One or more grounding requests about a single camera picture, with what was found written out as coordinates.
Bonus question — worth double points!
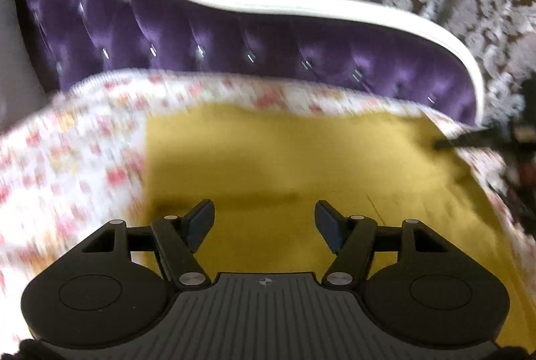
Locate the floral quilted blanket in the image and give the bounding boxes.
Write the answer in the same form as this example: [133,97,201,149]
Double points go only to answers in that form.
[0,69,536,344]

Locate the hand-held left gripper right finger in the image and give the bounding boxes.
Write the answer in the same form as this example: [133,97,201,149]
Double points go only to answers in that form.
[314,199,451,288]

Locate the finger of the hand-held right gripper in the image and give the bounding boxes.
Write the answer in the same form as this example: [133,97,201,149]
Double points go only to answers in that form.
[433,126,514,152]

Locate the grey pillow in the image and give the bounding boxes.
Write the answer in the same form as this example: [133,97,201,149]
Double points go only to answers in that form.
[0,0,60,131]

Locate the yellow cloth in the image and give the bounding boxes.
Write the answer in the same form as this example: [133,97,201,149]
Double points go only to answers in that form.
[140,102,533,353]

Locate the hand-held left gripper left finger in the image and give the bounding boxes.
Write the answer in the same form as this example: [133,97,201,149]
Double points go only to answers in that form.
[81,198,216,289]

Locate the purple tufted headboard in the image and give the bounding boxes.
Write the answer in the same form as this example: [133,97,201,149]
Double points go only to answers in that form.
[12,0,487,127]

